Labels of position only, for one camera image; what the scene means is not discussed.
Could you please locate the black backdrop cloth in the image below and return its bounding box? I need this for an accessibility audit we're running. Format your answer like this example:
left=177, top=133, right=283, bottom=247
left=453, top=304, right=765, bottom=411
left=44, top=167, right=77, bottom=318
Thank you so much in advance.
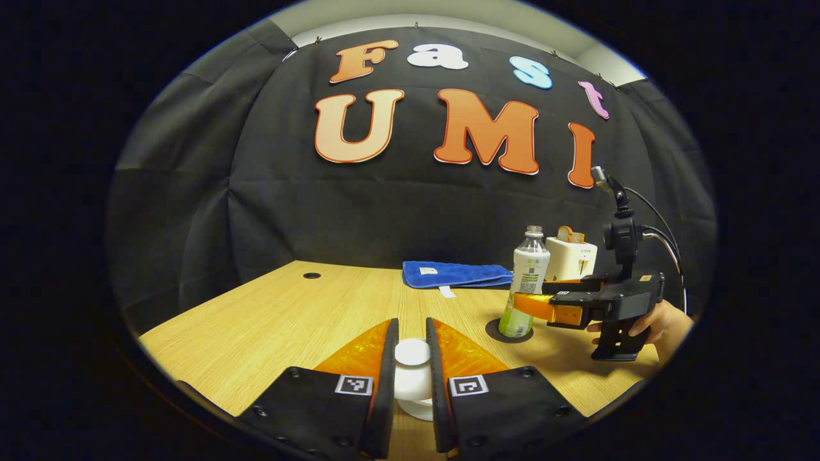
left=109, top=22, right=715, bottom=334

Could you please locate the blue folded towel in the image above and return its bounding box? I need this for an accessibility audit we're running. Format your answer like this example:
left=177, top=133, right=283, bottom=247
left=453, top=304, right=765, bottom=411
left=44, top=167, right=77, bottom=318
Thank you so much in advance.
left=402, top=261, right=514, bottom=298

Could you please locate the dark round coaster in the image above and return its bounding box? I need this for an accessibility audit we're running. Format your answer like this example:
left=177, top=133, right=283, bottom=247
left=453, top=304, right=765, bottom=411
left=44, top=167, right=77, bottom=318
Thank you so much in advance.
left=485, top=317, right=534, bottom=344

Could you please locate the white toaster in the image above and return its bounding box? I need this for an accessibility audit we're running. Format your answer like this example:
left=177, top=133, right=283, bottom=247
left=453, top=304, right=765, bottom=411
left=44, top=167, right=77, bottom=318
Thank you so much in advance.
left=545, top=237, right=598, bottom=282

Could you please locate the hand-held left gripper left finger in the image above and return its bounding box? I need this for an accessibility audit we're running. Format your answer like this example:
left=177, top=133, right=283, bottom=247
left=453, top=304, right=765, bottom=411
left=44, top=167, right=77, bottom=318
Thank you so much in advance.
left=238, top=317, right=399, bottom=459

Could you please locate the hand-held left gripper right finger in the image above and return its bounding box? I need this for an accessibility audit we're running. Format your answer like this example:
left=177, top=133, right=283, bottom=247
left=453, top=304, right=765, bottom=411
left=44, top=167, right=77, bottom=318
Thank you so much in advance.
left=426, top=316, right=587, bottom=455

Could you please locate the clear water bottle green label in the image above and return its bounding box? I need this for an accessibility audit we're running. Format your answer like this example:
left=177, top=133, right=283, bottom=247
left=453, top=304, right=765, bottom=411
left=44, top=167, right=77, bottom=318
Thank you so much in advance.
left=498, top=225, right=551, bottom=339

